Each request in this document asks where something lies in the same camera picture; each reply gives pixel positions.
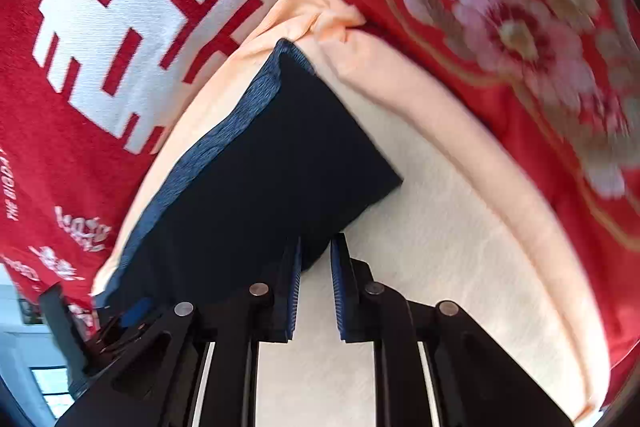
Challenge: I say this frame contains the peach sofa seat cushion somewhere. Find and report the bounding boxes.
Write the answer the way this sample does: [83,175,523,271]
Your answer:
[92,0,610,426]

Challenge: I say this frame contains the red floral embroidered cushion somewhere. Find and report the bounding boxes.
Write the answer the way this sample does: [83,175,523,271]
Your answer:
[345,0,639,393]

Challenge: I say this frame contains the black pants with blue waistband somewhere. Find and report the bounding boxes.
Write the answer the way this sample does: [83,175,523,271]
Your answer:
[96,40,402,314]

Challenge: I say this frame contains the red blanket with white characters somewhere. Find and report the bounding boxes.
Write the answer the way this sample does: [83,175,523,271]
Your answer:
[1,0,277,331]

